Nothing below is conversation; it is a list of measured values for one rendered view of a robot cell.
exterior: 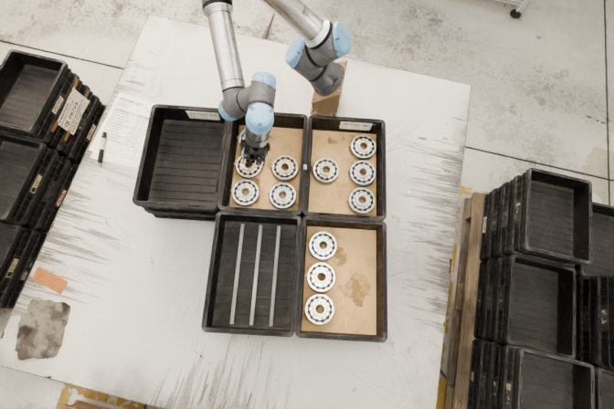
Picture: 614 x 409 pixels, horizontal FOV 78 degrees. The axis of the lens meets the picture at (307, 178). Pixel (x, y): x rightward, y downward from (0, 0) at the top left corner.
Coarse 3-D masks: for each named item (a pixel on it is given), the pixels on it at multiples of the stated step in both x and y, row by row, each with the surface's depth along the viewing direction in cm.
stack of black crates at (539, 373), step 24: (480, 360) 184; (504, 360) 164; (528, 360) 163; (552, 360) 164; (480, 384) 180; (504, 384) 160; (528, 384) 160; (552, 384) 161; (576, 384) 159; (480, 408) 176; (504, 408) 157; (528, 408) 157; (552, 408) 158; (576, 408) 156
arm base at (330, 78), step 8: (328, 64) 152; (336, 64) 155; (328, 72) 152; (336, 72) 153; (312, 80) 154; (320, 80) 153; (328, 80) 153; (336, 80) 154; (320, 88) 156; (328, 88) 155; (336, 88) 155
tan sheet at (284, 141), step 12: (240, 132) 155; (276, 132) 155; (288, 132) 156; (300, 132) 156; (276, 144) 154; (288, 144) 154; (300, 144) 154; (276, 156) 152; (300, 156) 152; (264, 168) 150; (288, 168) 151; (300, 168) 151; (240, 180) 148; (252, 180) 149; (264, 180) 149; (276, 180) 149; (264, 192) 147; (264, 204) 146
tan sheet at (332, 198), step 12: (312, 132) 156; (324, 132) 156; (336, 132) 156; (348, 132) 157; (312, 144) 154; (324, 144) 155; (336, 144) 155; (348, 144) 155; (312, 156) 153; (324, 156) 153; (336, 156) 153; (348, 156) 153; (348, 168) 152; (312, 180) 150; (336, 180) 150; (348, 180) 150; (312, 192) 148; (324, 192) 148; (336, 192) 148; (348, 192) 149; (372, 192) 149; (312, 204) 146; (324, 204) 147; (336, 204) 147
